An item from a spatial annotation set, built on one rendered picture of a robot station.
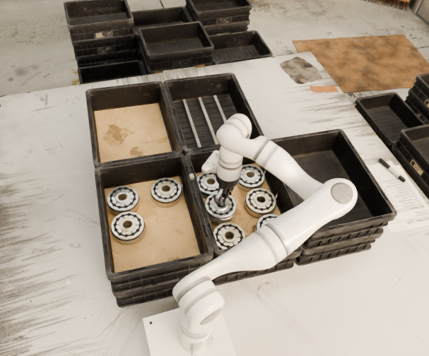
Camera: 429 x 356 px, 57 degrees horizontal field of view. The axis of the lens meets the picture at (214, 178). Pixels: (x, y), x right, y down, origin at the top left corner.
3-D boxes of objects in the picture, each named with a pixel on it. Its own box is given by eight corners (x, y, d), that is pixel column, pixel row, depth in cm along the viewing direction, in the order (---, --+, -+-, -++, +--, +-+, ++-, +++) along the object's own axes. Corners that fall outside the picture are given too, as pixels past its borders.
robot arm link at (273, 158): (268, 146, 112) (274, 133, 104) (350, 201, 107) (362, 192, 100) (250, 170, 109) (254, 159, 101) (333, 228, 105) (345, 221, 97)
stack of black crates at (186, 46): (198, 78, 287) (200, 20, 252) (210, 105, 269) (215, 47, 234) (143, 87, 277) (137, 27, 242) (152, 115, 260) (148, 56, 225)
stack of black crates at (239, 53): (249, 70, 296) (256, 29, 270) (265, 97, 279) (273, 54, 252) (198, 78, 286) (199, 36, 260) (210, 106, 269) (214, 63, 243)
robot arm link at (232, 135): (215, 127, 102) (260, 157, 100) (233, 109, 107) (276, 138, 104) (210, 143, 107) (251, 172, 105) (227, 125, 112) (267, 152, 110)
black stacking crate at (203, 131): (260, 161, 151) (265, 140, 142) (184, 174, 145) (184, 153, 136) (230, 95, 174) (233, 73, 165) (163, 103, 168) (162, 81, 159)
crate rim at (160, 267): (214, 259, 113) (215, 256, 111) (107, 283, 107) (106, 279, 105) (184, 157, 137) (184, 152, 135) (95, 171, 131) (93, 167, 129)
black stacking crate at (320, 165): (384, 234, 134) (398, 216, 125) (303, 253, 127) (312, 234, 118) (332, 150, 157) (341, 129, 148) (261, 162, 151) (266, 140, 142)
